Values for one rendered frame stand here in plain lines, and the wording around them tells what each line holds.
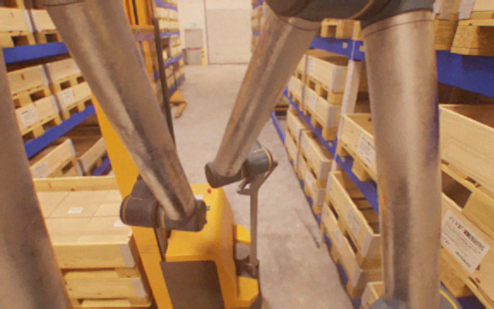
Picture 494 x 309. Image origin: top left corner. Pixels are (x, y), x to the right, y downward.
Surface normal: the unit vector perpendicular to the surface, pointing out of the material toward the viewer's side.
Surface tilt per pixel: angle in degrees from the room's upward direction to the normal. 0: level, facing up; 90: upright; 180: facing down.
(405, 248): 83
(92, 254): 90
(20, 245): 86
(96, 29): 107
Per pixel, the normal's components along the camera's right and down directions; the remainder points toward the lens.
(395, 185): -0.76, 0.25
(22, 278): 0.82, 0.19
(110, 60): 0.49, 0.64
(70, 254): 0.07, 0.46
